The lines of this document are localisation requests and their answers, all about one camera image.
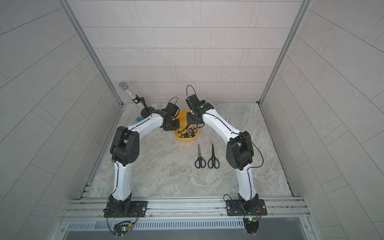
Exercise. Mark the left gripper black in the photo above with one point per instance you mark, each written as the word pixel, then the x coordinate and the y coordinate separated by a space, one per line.
pixel 171 124

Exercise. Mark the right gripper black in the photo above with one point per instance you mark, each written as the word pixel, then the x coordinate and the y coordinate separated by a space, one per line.
pixel 193 119

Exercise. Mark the yellow plastic storage box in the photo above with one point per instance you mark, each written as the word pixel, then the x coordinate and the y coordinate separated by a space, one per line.
pixel 183 123

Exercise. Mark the silver blade black scissors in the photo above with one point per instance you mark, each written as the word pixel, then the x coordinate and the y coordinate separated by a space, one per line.
pixel 200 162

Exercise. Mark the all black scissors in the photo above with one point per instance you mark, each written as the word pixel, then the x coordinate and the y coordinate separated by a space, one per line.
pixel 213 162

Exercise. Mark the small black scissors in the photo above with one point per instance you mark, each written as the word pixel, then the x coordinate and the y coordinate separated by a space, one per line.
pixel 188 132

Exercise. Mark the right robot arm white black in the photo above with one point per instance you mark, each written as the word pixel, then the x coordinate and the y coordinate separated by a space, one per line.
pixel 239 154

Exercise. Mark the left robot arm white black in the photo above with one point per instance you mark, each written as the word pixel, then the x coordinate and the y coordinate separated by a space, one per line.
pixel 125 150

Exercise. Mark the glitter silver microphone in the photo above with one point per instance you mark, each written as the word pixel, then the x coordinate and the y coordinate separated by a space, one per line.
pixel 124 87

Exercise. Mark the left circuit board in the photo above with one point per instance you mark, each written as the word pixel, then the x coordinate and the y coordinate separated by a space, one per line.
pixel 120 229

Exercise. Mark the circuit board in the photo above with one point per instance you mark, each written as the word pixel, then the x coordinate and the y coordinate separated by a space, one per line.
pixel 251 225
pixel 120 229

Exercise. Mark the right circuit board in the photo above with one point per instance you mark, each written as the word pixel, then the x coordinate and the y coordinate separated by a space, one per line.
pixel 251 225

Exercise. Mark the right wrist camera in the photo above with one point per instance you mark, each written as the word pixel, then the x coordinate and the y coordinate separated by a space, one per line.
pixel 193 100

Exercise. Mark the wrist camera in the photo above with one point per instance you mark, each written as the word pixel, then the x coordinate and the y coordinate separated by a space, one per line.
pixel 193 100
pixel 172 109

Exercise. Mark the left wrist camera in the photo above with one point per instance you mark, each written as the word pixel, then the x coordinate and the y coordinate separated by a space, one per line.
pixel 172 109

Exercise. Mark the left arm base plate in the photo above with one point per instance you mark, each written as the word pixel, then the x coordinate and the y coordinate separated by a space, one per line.
pixel 126 209

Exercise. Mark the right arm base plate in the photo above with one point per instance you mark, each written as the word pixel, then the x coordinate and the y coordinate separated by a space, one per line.
pixel 234 208

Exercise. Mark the aluminium frame rail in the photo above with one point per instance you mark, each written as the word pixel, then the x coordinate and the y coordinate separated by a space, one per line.
pixel 162 208

